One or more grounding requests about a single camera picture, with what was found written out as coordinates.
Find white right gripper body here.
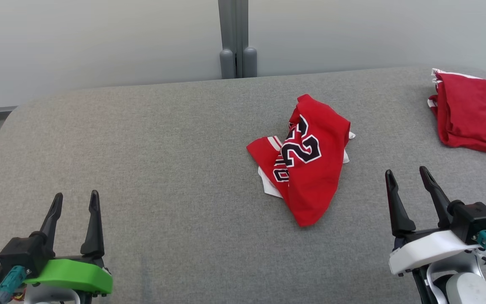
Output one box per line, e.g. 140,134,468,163
389,229,482,276

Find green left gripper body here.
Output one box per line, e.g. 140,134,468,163
24,258,113,295

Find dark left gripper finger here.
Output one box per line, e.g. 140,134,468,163
40,193,64,257
80,190,105,259

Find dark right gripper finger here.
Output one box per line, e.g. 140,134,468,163
385,170,416,237
419,166,454,229

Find red white-striped shorts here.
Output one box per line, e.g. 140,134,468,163
427,68,486,157

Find red white Bulls jersey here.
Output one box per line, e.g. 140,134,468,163
246,94,356,228

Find grey fabric sofa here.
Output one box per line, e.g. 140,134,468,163
0,65,486,304

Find grey partition post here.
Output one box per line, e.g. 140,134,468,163
218,0,258,79

